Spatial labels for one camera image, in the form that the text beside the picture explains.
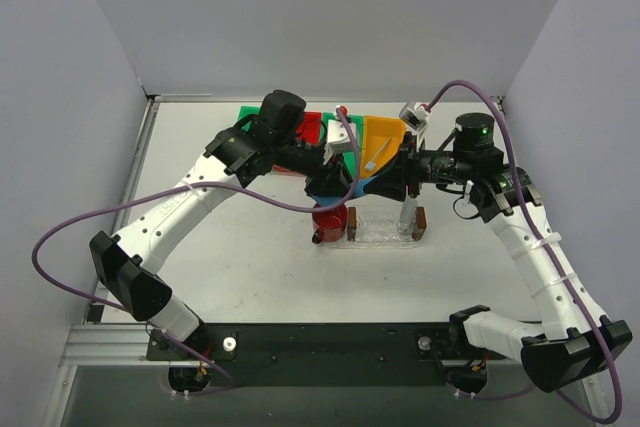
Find red bin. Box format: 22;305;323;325
272;112;326;176

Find right green bin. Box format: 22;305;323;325
322;112;364;178

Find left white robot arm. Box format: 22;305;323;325
89;90;358;359

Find red mug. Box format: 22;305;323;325
311;205;348;245

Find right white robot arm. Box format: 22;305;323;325
363;113;632;392

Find yellow bin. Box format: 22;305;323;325
360;116;406;179

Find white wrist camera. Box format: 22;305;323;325
323;120;358;164
399;101;431;148

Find white toothbrush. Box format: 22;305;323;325
365;137;391;172

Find left green bin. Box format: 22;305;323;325
236;105;260;131

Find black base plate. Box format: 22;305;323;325
144;321;501;388

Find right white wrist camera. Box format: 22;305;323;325
399;101;431;148

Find green bin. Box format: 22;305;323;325
236;105;260;131
322;112;364;178

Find aluminium frame rail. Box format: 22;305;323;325
59;324;156;367

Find blue toothbrush case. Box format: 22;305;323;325
312;176;377;207

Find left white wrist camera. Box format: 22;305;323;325
323;120;358;164

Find clear holder with wooden ends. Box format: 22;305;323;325
344;206;428;249

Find clear textured oval tray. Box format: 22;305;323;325
325;205;420;249

